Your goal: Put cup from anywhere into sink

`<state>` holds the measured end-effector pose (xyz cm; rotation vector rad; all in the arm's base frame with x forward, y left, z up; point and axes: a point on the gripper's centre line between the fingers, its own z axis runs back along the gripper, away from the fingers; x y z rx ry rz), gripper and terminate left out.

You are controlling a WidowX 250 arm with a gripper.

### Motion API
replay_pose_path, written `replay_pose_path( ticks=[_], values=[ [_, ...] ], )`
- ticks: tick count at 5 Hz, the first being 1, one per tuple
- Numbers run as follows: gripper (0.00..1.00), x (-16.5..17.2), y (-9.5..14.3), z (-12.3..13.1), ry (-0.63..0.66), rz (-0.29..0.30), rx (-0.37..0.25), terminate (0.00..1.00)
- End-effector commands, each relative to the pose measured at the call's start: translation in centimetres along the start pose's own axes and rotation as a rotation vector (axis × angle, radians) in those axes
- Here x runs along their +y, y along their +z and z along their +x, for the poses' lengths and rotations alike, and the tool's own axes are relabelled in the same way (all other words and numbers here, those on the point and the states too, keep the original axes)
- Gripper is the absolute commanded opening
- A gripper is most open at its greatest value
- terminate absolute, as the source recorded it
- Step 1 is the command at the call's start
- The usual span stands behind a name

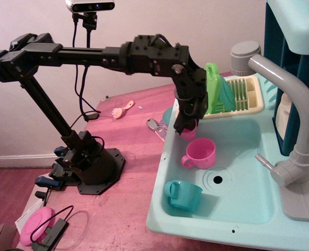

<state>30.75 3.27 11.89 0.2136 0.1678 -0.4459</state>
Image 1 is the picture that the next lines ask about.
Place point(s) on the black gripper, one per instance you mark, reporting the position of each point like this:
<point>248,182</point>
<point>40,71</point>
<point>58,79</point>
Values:
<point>193,109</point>

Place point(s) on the small pink plastic tumbler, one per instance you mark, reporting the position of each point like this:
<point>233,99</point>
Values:
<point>188,134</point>

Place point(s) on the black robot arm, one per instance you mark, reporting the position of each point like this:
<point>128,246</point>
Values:
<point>87,164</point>

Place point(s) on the light blue toy sink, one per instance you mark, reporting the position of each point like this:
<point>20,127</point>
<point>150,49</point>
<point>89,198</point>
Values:
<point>240,203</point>

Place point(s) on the teal plate on table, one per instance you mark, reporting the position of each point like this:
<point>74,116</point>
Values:
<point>167,115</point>

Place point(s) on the green plastic cutting board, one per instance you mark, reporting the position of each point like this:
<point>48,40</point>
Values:
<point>213,86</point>

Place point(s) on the teal plastic plate in rack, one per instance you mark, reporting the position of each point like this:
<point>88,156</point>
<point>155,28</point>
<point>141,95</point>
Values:
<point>226,95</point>

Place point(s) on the cream dish drying rack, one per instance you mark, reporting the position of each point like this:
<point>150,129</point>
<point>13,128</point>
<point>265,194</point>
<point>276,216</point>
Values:
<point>248,97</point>

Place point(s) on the cream toy dish brush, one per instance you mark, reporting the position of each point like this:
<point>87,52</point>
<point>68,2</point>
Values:
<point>118,112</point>

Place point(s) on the dark teal toy cabinet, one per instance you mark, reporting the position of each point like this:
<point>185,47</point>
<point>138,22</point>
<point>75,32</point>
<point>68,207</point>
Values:
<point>287,46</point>

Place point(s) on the grey toy faucet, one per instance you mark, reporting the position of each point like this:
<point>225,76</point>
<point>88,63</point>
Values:
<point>291,175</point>

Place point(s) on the white paper sheet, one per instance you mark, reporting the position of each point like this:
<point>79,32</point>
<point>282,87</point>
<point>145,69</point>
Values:
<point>33,204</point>

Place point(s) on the black usb hub box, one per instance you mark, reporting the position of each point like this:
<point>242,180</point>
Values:
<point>53,236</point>

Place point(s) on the pink round disc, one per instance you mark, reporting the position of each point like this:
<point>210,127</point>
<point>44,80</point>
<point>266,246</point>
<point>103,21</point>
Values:
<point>36,219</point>

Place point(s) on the pink mug with handle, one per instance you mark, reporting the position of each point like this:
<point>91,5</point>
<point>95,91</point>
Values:
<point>200,153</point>

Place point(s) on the teal mug with handle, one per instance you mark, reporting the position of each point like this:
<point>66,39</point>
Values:
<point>183,195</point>

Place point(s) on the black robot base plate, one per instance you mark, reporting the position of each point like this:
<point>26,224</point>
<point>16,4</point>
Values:
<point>101,173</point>

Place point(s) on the blue handled clamp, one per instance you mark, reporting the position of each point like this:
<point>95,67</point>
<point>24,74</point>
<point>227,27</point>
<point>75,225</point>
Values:
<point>42,181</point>

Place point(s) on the silver depth camera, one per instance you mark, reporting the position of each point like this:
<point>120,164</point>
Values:
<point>77,6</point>

